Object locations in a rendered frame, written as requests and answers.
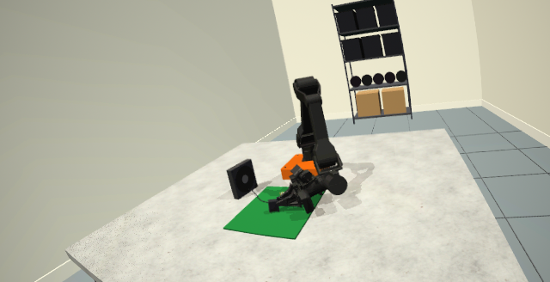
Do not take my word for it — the black cooling fan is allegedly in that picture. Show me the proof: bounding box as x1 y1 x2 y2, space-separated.
227 159 258 199

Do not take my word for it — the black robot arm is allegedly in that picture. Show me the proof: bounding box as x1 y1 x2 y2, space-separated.
290 76 348 195

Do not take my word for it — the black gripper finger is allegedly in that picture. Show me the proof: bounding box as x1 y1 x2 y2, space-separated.
279 182 293 198
276 189 302 207

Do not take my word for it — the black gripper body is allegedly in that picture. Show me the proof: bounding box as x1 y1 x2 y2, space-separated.
290 175 325 214

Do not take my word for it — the green circuit board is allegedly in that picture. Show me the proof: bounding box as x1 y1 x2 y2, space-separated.
223 186 312 240

